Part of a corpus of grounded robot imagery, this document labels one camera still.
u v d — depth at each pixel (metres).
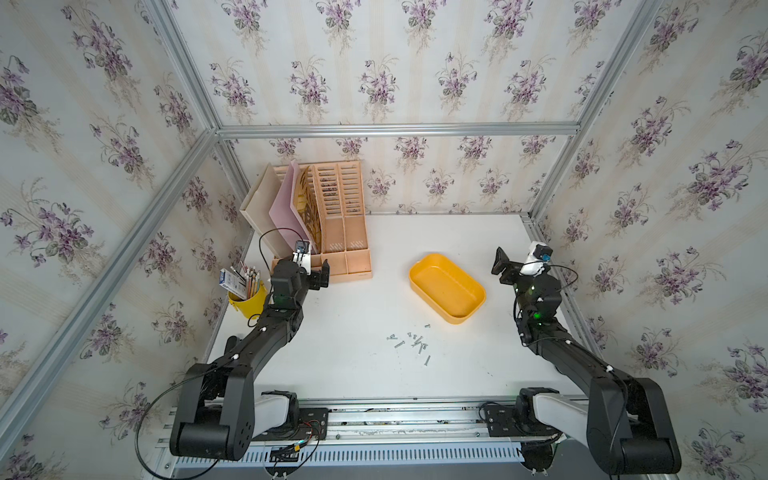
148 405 0.37
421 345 0.86
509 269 0.74
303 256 0.73
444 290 0.98
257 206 0.82
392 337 0.88
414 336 0.88
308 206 0.99
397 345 0.86
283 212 0.86
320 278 0.82
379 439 0.73
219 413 0.40
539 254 0.69
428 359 0.84
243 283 0.85
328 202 1.17
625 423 0.41
